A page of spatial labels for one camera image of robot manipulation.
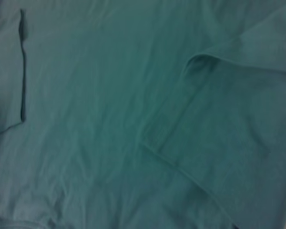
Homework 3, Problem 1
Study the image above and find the blue-green short-sleeved shirt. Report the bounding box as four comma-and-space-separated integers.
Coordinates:
0, 0, 286, 229

